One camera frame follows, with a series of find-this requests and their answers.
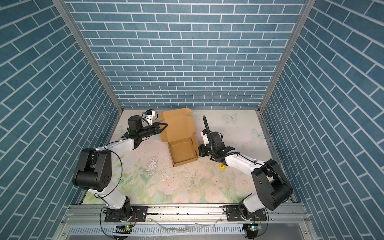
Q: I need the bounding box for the brown cardboard paper box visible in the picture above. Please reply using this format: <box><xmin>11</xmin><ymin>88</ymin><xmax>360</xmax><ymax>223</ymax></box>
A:
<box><xmin>159</xmin><ymin>108</ymin><xmax>199</xmax><ymax>168</ymax></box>

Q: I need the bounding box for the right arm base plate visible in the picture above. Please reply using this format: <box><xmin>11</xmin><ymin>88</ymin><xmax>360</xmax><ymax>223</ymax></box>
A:
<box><xmin>222</xmin><ymin>205</ymin><xmax>267</xmax><ymax>222</ymax></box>

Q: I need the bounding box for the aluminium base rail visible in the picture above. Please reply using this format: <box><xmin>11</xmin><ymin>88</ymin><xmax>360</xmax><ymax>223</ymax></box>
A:
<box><xmin>54</xmin><ymin>203</ymin><xmax>317</xmax><ymax>240</ymax></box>

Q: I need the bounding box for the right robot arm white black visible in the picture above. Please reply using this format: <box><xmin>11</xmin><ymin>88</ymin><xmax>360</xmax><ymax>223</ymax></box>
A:
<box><xmin>199</xmin><ymin>129</ymin><xmax>293</xmax><ymax>220</ymax></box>

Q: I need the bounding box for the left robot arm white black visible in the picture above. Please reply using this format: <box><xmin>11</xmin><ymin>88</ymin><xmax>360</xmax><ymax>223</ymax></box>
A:
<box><xmin>73</xmin><ymin>113</ymin><xmax>168</xmax><ymax>222</ymax></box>

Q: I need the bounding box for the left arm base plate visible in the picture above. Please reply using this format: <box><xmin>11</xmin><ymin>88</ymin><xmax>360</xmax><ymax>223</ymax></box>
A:
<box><xmin>103</xmin><ymin>206</ymin><xmax>149</xmax><ymax>223</ymax></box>

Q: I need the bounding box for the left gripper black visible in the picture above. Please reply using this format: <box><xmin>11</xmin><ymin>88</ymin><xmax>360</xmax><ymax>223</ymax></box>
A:
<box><xmin>137</xmin><ymin>122</ymin><xmax>167</xmax><ymax>139</ymax></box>

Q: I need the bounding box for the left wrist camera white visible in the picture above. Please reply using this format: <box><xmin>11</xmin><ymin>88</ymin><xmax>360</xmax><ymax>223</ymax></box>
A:
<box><xmin>142</xmin><ymin>109</ymin><xmax>158</xmax><ymax>121</ymax></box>

